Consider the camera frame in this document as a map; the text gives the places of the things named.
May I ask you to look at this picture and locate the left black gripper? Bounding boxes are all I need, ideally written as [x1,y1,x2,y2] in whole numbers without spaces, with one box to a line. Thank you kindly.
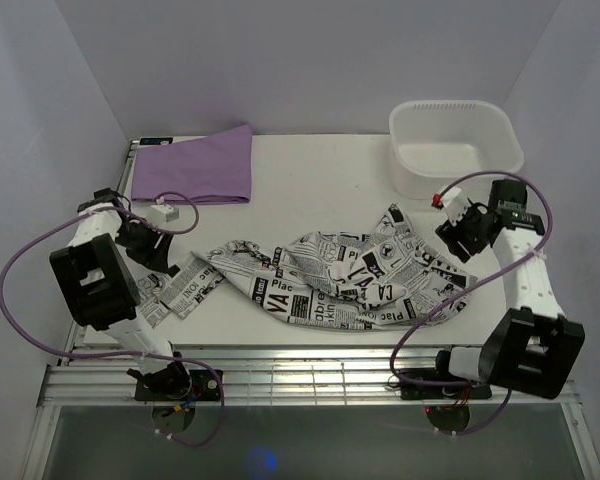
[115,218,174,273]

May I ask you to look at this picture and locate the newspaper print trousers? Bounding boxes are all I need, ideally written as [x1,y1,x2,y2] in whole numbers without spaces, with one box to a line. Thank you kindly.
[137,204,477,331]

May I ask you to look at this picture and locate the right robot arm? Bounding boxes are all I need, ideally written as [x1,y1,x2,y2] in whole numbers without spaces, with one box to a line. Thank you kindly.
[431,179,585,399]

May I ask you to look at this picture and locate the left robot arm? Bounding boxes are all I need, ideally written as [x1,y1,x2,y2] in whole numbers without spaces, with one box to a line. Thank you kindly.
[49,188,192,400]

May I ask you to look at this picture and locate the folded purple trousers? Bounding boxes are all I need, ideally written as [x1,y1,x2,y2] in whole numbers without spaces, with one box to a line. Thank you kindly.
[131,124,253,205]

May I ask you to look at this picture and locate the white plastic basket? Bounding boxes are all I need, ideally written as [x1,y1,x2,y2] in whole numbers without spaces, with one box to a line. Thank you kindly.
[389,100,524,200]

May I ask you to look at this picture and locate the dark label sticker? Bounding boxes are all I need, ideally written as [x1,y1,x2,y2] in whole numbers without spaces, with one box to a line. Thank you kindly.
[139,137,173,146]

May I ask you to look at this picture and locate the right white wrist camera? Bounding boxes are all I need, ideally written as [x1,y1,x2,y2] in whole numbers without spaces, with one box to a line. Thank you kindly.
[432,187,472,225]

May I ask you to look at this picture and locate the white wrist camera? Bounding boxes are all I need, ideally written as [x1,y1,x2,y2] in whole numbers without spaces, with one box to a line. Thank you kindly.
[146,203,179,227]
[432,187,472,225]

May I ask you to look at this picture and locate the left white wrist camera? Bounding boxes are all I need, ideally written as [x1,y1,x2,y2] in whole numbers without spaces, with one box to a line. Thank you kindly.
[146,203,179,227]

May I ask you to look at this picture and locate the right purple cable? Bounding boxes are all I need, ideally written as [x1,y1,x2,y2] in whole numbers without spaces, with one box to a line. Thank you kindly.
[388,170,554,437]

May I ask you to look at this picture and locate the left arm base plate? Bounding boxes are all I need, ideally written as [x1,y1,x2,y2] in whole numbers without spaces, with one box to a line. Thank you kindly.
[133,369,220,403]

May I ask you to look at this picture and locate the aluminium rail frame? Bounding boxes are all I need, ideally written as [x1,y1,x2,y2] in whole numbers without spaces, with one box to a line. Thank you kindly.
[38,348,600,479]

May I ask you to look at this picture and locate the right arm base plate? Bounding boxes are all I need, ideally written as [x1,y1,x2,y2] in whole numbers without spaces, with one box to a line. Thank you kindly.
[398,368,492,401]

